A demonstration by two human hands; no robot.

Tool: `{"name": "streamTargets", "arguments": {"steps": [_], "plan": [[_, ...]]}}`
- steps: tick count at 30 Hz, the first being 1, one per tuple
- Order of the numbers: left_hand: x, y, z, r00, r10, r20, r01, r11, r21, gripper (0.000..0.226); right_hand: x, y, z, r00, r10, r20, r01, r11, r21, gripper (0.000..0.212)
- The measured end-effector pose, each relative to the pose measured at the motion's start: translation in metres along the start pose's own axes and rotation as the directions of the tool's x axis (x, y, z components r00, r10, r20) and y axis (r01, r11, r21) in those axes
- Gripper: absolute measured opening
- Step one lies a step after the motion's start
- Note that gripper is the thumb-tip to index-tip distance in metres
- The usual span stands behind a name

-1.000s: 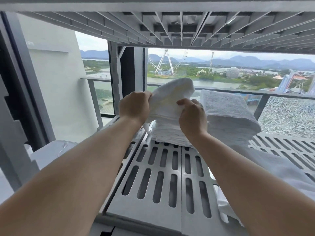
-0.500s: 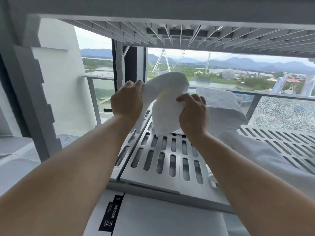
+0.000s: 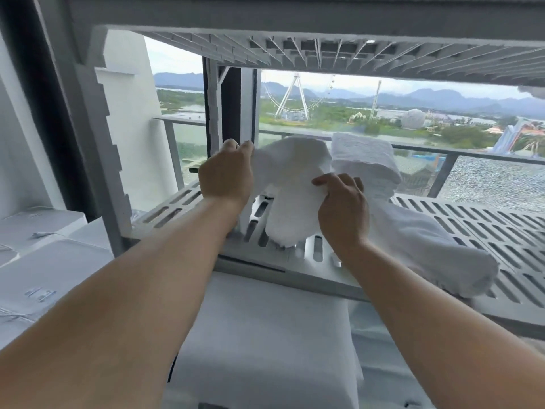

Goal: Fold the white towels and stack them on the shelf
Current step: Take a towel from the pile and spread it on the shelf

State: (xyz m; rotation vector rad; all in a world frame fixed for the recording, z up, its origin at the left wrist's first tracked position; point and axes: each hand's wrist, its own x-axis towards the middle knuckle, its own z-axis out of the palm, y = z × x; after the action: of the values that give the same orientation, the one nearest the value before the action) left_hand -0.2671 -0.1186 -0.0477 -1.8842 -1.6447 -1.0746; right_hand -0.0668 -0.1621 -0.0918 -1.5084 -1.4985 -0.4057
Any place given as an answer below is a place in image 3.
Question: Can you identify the tall thin tower ride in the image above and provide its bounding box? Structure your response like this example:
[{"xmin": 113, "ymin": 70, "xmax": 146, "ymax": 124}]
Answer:
[{"xmin": 370, "ymin": 80, "xmax": 383, "ymax": 120}]

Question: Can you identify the person's left hand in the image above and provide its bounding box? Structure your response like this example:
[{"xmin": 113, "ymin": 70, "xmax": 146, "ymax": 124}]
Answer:
[{"xmin": 198, "ymin": 138, "xmax": 256, "ymax": 209}]

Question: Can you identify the person's right hand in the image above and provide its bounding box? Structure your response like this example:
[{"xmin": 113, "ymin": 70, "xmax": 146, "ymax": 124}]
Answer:
[{"xmin": 312, "ymin": 172, "xmax": 370, "ymax": 252}]

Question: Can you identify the grey ribbed shelf board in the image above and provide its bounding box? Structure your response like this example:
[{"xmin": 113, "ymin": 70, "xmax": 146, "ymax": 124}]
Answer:
[{"xmin": 68, "ymin": 0, "xmax": 545, "ymax": 88}]

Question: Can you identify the grey notched shelf post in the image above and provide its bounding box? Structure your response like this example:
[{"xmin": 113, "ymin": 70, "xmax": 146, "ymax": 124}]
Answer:
[
  {"xmin": 32, "ymin": 0, "xmax": 133, "ymax": 257},
  {"xmin": 204, "ymin": 57, "xmax": 230, "ymax": 160}
]

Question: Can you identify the grey roofed building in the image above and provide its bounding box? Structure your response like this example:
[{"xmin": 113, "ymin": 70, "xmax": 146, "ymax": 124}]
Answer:
[{"xmin": 396, "ymin": 155, "xmax": 448, "ymax": 197}]

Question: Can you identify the person's left forearm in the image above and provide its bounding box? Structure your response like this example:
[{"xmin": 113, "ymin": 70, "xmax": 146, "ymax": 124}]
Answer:
[{"xmin": 0, "ymin": 195, "xmax": 252, "ymax": 409}]

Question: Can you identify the dark window frame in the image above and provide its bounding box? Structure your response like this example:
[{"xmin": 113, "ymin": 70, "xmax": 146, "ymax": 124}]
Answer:
[{"xmin": 203, "ymin": 57, "xmax": 261, "ymax": 165}]

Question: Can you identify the blue water slide structure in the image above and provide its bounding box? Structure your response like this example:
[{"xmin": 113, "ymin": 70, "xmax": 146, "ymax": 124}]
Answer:
[{"xmin": 493, "ymin": 116, "xmax": 545, "ymax": 156}]

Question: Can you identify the person's right forearm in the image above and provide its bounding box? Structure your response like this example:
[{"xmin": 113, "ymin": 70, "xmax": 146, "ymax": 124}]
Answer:
[{"xmin": 338, "ymin": 238, "xmax": 545, "ymax": 409}]

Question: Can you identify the white dome building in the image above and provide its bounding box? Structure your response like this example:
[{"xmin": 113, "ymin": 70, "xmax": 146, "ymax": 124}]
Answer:
[{"xmin": 401, "ymin": 108, "xmax": 426, "ymax": 131}]

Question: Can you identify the white hand towel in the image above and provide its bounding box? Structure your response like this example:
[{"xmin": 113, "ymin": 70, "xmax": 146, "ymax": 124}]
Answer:
[
  {"xmin": 368, "ymin": 199, "xmax": 500, "ymax": 299},
  {"xmin": 250, "ymin": 136, "xmax": 335, "ymax": 248}
]

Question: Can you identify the glass balcony railing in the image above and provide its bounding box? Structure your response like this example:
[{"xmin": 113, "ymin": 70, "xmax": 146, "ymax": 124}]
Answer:
[{"xmin": 152, "ymin": 116, "xmax": 545, "ymax": 214}]

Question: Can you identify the grey slotted shelf board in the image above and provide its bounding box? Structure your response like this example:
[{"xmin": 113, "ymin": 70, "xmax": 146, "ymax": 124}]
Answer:
[{"xmin": 127, "ymin": 178, "xmax": 545, "ymax": 341}]

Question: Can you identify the white ferris wheel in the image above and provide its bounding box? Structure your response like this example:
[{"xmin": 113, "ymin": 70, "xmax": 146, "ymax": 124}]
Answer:
[{"xmin": 260, "ymin": 73, "xmax": 337, "ymax": 121}]

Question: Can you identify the stack of plain white pillows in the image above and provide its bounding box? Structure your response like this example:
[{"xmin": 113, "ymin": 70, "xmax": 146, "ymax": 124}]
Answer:
[{"xmin": 163, "ymin": 271, "xmax": 431, "ymax": 409}]

